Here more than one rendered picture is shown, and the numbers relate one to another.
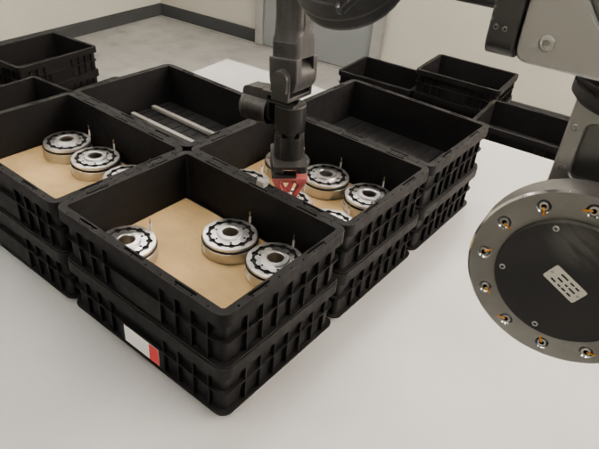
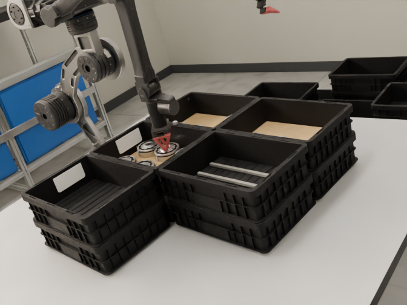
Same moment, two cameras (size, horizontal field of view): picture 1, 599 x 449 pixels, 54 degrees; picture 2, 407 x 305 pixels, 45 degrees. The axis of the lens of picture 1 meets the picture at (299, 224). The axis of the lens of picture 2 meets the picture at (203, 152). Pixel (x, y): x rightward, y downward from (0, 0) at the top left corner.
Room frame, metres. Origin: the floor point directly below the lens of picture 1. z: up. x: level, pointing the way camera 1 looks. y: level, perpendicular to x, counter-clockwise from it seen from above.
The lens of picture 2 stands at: (2.69, 0.55, 1.64)
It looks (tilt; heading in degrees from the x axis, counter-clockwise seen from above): 25 degrees down; 193
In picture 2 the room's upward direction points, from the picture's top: 15 degrees counter-clockwise
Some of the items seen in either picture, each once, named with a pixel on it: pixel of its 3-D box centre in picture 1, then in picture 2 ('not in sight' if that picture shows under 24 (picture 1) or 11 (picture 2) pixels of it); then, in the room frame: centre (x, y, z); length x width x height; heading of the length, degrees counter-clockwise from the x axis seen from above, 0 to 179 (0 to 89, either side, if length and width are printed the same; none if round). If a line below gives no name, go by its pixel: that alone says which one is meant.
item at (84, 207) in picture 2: (383, 140); (91, 197); (1.30, -0.18, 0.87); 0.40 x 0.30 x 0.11; 54
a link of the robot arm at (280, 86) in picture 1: (272, 93); (160, 98); (1.02, 0.07, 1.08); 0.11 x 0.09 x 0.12; 60
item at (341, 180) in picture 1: (325, 175); (141, 167); (1.11, -0.05, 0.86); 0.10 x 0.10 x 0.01
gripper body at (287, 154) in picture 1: (289, 145); (158, 120); (1.00, 0.03, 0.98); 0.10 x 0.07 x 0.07; 8
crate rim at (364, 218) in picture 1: (309, 163); (149, 144); (1.05, -0.01, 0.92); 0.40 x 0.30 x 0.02; 54
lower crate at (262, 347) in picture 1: (203, 293); not in sight; (0.81, 0.17, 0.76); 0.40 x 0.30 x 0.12; 54
